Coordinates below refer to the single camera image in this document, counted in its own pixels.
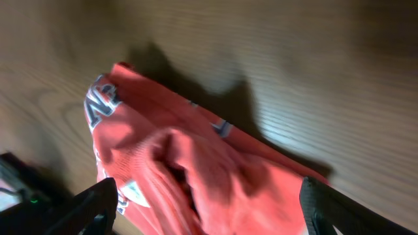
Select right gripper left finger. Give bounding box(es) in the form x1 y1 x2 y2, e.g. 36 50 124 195
1 178 118 235

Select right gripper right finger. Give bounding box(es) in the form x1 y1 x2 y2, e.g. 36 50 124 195
299 177 417 235

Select red-orange t-shirt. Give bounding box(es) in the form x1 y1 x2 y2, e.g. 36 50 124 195
84 63 315 234

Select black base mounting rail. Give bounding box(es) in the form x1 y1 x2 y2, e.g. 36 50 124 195
0 151 72 210

